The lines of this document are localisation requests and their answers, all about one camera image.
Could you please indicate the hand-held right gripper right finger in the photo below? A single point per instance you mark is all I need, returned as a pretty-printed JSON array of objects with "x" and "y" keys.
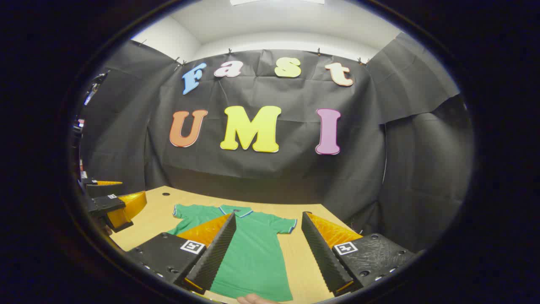
[{"x": 320, "y": 253}]

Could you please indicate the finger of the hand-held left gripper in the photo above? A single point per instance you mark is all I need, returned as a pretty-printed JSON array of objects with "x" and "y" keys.
[
  {"x": 99, "y": 189},
  {"x": 105, "y": 204}
]

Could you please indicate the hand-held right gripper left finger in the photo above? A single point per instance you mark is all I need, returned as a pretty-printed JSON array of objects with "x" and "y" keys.
[{"x": 219, "y": 249}]

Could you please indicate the green T-shirt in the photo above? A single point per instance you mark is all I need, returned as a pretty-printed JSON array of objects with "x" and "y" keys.
[{"x": 257, "y": 253}]

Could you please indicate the black backdrop cloth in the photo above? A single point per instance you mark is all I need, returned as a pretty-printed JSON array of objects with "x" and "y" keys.
[{"x": 270, "y": 177}]

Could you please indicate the ceiling light panel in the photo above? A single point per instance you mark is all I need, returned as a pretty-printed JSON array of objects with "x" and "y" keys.
[{"x": 253, "y": 1}]

